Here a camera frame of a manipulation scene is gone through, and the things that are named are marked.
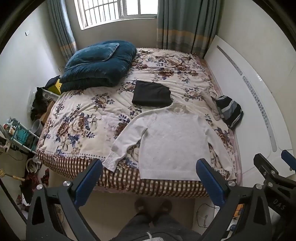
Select teal velvet pillow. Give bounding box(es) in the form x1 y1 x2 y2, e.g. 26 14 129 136
65 42 120 70

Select wooden stick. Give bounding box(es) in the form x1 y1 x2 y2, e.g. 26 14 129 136
0 169 25 182

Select black folded garment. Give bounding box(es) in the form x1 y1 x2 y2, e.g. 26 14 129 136
132 80 173 107

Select dark clothes pile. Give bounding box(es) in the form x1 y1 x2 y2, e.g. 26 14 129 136
30 87 50 121

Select white headboard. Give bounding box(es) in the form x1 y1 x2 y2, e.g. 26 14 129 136
203 35 296 181

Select barred window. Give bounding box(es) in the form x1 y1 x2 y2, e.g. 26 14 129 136
74 0 160 30

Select pale crumpled cloth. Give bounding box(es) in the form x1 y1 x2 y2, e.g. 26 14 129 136
200 90 220 121

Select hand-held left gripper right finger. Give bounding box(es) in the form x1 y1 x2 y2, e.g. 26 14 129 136
196 158 272 241

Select white knit sweater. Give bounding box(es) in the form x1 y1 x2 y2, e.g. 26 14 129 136
102 102 237 181

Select person's legs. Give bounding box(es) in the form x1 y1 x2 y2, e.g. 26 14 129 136
114 212 203 241

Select white and teal rack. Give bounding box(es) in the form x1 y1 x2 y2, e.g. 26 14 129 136
0 118 40 154

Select teal quilted comforter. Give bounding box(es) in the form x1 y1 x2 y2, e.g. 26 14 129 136
60 40 137 92

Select red cloth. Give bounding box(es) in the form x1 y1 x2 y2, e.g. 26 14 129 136
21 168 50 197

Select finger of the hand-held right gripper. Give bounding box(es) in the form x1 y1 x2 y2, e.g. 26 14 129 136
253 153 292 186
281 149 296 168

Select black floor cable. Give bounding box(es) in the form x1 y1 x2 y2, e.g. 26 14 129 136
196 203 220 229

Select dark striped garment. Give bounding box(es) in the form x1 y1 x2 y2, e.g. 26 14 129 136
216 95 244 130

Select floral bedsheet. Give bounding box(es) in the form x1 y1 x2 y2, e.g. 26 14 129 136
36 47 243 197

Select grey bucket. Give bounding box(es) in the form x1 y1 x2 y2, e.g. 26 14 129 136
31 120 44 135

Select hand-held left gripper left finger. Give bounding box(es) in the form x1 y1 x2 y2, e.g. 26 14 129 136
26 158 103 241

